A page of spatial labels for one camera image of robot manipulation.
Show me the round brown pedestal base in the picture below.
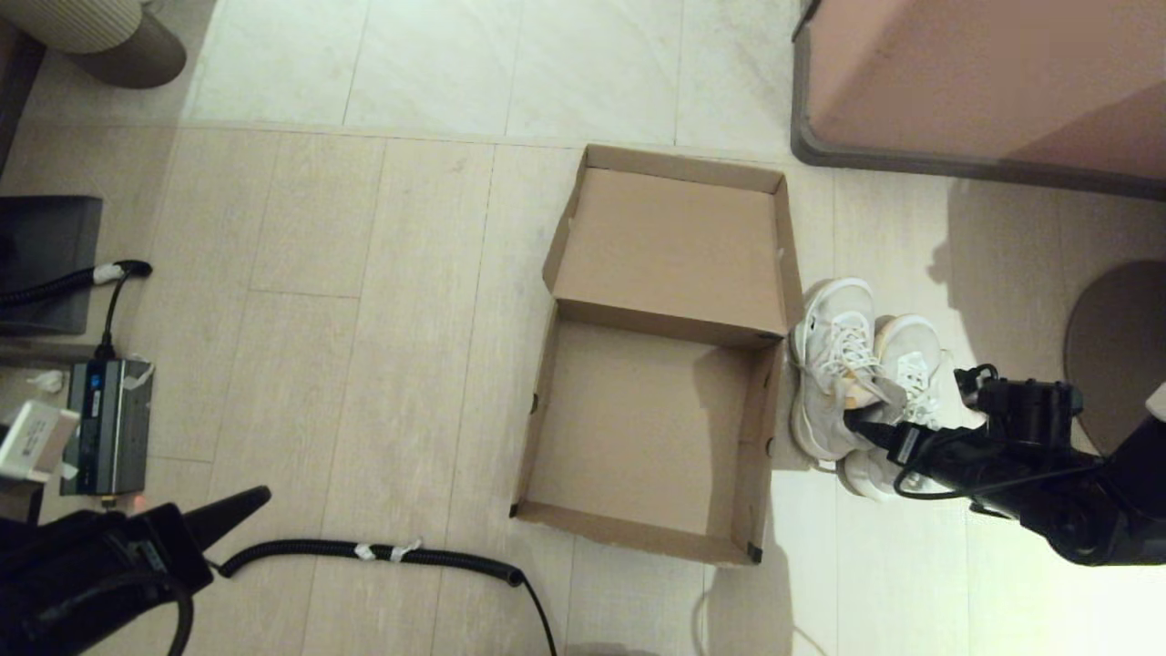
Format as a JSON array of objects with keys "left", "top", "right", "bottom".
[{"left": 1064, "top": 261, "right": 1166, "bottom": 458}]

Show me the striped beige ottoman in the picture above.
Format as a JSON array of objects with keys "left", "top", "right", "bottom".
[{"left": 0, "top": 0, "right": 188, "bottom": 89}]

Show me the black corrugated cable conduit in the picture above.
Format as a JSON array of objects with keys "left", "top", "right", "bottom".
[
  {"left": 0, "top": 261, "right": 154, "bottom": 362},
  {"left": 214, "top": 538, "right": 558, "bottom": 656}
]

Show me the dark grey block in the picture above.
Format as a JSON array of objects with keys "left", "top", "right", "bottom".
[{"left": 0, "top": 196, "right": 104, "bottom": 336}]

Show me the brown cardboard shoe box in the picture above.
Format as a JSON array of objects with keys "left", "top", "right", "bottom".
[{"left": 510, "top": 143, "right": 804, "bottom": 568}]

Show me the pink cabinet with grey base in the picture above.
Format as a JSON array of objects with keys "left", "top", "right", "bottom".
[{"left": 789, "top": 0, "right": 1166, "bottom": 201}]

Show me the white lace-up sneaker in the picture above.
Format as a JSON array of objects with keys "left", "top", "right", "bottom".
[
  {"left": 838, "top": 314, "right": 967, "bottom": 504},
  {"left": 788, "top": 278, "right": 903, "bottom": 463}
]

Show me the grey power inverter box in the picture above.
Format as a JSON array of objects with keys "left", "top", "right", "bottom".
[{"left": 61, "top": 358, "right": 158, "bottom": 500}]

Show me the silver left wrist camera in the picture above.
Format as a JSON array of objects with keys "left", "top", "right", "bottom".
[{"left": 0, "top": 399, "right": 81, "bottom": 484}]

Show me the dark brown furniture edge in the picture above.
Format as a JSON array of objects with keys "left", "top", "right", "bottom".
[{"left": 0, "top": 23, "right": 46, "bottom": 174}]

